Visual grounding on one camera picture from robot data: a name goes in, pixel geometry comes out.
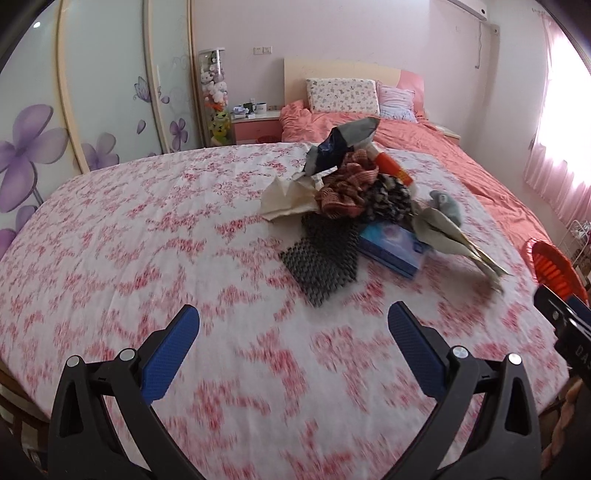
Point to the beige pink headboard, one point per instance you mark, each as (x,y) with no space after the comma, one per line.
(297,70)

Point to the black mesh mat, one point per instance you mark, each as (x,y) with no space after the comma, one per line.
(326,258)

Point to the floral glass wardrobe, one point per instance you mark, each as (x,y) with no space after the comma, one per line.
(87,85)

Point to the grey foil wrapper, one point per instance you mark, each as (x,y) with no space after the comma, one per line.
(435,229)

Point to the orange white paper cup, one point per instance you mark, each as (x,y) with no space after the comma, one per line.
(387,165)

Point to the white wire rack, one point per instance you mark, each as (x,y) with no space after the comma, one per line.
(575,245)

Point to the red plaid cloth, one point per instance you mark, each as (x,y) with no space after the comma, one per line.
(344,191)

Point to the black daisy floral cloth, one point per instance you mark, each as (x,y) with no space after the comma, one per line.
(388,199)

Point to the plush toy display tube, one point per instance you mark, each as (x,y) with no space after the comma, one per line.
(214,91)

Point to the floral pink white tablecloth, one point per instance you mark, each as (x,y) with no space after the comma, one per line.
(273,388)

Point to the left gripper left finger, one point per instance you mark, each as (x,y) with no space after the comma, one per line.
(83,442)

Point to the pink white nightstand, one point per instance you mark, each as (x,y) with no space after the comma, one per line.
(262,128)

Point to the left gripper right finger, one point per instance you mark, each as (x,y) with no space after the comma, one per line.
(505,441)

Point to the blue tissue pack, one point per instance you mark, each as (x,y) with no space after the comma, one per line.
(394,247)

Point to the pink striped pillow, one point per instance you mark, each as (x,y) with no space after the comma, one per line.
(396,103)

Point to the grey blue sock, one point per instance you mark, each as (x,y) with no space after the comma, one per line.
(445,203)

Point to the white mug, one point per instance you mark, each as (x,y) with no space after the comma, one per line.
(260,108)

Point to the pink window curtain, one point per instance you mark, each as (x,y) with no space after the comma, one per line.
(558,168)

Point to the salmon pink bed duvet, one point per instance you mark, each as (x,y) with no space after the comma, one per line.
(518,222)

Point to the floral white pillow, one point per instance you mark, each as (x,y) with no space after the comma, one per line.
(349,95)

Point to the white air conditioner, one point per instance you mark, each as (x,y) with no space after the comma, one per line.
(476,8)

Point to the navy silver snack bag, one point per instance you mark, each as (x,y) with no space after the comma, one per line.
(342,139)

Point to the orange plastic laundry basket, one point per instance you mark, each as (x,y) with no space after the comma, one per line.
(554,270)

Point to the white paper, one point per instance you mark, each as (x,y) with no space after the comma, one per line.
(292,196)

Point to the person's right hand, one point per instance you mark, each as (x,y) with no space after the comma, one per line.
(566,411)

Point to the white wall socket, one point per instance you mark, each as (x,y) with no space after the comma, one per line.
(265,50)

